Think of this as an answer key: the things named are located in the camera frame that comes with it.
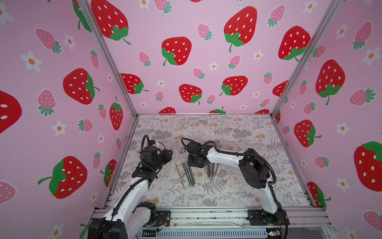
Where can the aluminium frame rail base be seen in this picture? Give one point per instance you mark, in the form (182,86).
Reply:
(232,223)

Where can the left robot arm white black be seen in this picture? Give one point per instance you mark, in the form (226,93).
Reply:
(129,215)

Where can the right aluminium corner post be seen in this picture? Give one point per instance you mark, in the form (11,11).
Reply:
(322,28)

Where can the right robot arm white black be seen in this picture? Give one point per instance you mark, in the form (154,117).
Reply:
(256,170)

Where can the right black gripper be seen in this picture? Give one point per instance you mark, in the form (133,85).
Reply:
(194,160)

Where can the yellow pencil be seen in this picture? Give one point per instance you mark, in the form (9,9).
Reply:
(180,176)

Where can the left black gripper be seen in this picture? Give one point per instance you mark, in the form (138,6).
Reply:
(164,153)

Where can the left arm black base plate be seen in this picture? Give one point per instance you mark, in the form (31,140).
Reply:
(162,218)

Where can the aluminium corner post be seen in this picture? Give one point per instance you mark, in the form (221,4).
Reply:
(108,22)
(322,28)

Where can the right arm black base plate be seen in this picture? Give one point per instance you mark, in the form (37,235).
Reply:
(263,218)

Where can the left aluminium corner post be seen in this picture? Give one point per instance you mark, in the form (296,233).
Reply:
(108,22)

